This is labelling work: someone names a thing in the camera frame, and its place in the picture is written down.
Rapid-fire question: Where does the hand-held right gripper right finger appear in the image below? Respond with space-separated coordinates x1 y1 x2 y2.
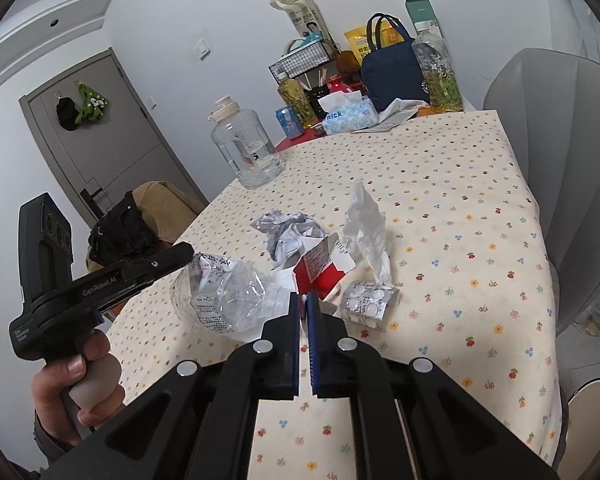
306 292 561 480

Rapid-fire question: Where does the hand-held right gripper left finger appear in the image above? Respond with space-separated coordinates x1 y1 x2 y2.
45 292 301 480

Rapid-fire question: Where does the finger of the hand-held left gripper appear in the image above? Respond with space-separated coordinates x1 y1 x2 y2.
95 281 154 322
122 241 195 282

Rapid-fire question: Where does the crushed clear plastic bottle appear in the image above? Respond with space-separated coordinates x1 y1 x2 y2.
170 252 292 345

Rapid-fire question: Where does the silver pill blister pack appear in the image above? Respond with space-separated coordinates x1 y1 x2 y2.
339 281 401 332

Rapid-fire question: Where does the torn red white paper wrapper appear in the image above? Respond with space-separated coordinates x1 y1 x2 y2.
275 235 357 312

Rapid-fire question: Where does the printed paper ball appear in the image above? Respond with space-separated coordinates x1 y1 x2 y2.
250 210 329 263

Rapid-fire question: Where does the white tissue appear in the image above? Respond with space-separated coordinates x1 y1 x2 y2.
342 178 394 287

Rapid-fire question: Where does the person's left forearm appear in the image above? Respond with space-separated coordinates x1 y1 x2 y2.
32 410 83 472

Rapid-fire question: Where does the person's left hand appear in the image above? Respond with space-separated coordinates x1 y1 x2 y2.
30 332 127 446

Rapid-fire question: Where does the black cloth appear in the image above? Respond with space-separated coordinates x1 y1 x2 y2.
87 190 159 263

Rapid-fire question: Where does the grey door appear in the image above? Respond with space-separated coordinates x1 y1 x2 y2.
19 47 211 231

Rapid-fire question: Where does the large clear water jug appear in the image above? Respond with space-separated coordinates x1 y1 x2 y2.
209 96 287 190

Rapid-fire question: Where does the green patterned hanging cloth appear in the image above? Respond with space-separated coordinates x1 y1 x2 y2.
75 82 112 125

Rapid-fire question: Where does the black hanging hat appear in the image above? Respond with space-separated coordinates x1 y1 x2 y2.
55 96 82 132

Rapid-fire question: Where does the red mat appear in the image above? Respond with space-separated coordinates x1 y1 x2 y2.
274 129 327 154

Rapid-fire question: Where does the blue drink can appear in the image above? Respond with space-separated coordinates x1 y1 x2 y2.
275 106 304 139

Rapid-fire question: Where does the floral tablecloth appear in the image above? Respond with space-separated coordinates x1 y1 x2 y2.
105 109 568 480

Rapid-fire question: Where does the small yellow tea bottle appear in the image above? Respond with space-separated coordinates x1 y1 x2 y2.
277 72 319 128

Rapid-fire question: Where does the blue white tissue pack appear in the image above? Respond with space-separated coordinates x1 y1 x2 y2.
317 91 379 136

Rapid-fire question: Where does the red round container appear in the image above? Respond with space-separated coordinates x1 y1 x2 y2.
326 75 362 97

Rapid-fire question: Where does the white crumpled paper sheet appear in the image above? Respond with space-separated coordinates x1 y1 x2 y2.
350 98 432 134

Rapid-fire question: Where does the brown plush toy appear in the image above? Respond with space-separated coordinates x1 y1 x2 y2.
336 50 364 75

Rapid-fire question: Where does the white round stool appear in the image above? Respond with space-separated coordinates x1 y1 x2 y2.
565 379 600 442

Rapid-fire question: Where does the white printed tote bag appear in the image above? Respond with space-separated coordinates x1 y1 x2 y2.
271 0 339 53

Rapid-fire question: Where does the yellow snack bag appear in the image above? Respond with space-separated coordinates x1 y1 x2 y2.
343 24 406 61

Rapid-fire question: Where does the navy lunch bag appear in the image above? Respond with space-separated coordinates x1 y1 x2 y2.
361 12 432 112

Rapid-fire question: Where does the large yellow tea bottle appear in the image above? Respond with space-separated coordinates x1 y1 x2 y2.
411 21 465 113

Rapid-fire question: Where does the grey chair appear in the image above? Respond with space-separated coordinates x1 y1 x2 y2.
482 48 600 337

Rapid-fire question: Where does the green white carton box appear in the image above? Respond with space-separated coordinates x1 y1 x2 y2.
405 0 434 36

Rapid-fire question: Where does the black wire basket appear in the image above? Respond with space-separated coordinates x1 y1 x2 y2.
268 40 342 92

